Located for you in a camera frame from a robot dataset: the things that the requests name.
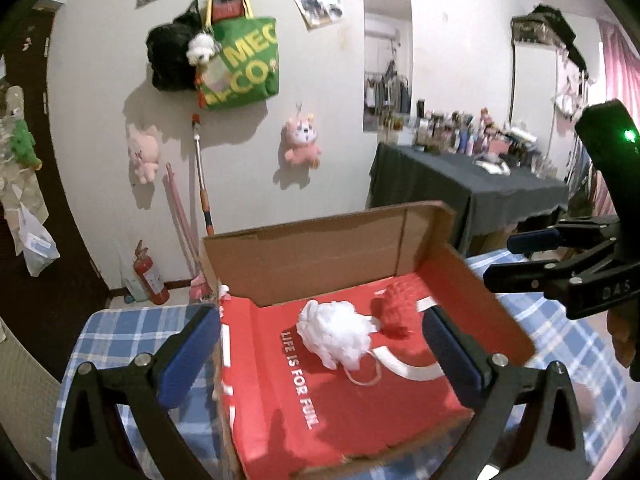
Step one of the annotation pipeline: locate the red mesh bath pouf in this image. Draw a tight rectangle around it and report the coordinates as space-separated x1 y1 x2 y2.
371 281 419 339

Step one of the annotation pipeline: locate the white mesh bath pouf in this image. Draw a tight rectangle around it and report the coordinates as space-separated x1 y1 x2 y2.
296 299 382 387

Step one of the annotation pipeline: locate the person's right hand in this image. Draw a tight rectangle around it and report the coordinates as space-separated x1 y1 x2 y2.
606 302 639 370

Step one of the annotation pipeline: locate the pink curtain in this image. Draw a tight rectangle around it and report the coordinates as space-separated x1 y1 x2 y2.
594 20 640 221

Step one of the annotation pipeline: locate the white wardrobe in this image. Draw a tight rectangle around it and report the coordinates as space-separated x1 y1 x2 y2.
508 42 585 180

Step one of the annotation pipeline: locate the dark-clothed dresser table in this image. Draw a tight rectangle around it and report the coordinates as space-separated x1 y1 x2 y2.
369 143 568 256

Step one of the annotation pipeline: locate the red fire extinguisher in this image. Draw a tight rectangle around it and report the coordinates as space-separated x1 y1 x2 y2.
134 240 170 306

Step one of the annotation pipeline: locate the pink broom stick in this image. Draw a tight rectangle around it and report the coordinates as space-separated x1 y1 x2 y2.
165 162 208 302

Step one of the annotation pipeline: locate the plastic bag on door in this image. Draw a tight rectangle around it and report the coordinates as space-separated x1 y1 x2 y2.
18 205 60 278

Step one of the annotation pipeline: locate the red-lined cardboard box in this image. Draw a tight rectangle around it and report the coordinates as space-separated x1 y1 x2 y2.
201 202 535 479

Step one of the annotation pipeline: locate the pink cat plush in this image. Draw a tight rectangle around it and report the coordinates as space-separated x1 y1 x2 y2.
284 114 321 169

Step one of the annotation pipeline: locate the green plush on door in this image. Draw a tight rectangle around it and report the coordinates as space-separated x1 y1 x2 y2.
10 119 42 171

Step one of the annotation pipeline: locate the green tote bag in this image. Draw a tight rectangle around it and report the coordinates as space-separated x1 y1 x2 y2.
195 0 280 110

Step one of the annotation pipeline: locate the small white plush toy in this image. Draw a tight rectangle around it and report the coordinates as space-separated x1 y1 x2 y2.
186 32 219 66

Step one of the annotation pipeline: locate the wall mirror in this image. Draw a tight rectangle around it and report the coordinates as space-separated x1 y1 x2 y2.
363 0 413 133

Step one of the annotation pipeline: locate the pink plush on wall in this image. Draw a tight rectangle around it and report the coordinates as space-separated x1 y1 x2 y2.
127 124 160 184

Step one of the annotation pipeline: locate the orange-handled mop stick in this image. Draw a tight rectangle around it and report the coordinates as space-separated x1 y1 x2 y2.
192 114 215 236

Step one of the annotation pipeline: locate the photo poster on wall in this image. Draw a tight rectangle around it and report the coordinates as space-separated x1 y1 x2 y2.
294 0 343 30

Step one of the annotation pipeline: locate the black bag on wall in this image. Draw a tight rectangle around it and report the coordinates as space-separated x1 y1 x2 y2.
145 0 202 92

